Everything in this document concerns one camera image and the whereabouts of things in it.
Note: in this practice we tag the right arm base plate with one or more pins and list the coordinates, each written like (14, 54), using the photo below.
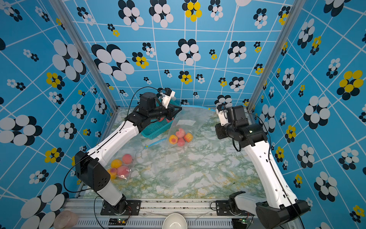
(222, 208)

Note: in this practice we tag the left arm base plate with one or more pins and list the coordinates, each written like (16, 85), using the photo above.
(125, 208)

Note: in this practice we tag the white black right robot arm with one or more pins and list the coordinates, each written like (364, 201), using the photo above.
(281, 205)

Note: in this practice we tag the white bowl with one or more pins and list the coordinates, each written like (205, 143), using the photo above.
(175, 221)

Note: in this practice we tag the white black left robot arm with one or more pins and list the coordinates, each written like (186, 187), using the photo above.
(90, 166)

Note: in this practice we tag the clear zip bag blue zipper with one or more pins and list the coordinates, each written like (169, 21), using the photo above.
(124, 172)

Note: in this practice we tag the pink fuzzy peach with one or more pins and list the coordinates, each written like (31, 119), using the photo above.
(180, 133)

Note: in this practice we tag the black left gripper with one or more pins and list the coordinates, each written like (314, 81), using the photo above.
(171, 112)

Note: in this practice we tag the yellow orange peach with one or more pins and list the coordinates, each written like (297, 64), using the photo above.
(113, 173)

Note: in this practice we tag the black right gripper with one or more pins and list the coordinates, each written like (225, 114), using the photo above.
(219, 128)

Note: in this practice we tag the aluminium front rail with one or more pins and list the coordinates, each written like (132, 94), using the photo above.
(151, 214)

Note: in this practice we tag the teal plastic mesh basket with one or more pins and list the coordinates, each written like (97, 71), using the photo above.
(155, 129)

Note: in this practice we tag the yellow peach front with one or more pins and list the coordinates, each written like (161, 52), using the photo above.
(116, 163)

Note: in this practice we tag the yellow round peach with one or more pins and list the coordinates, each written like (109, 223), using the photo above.
(173, 139)

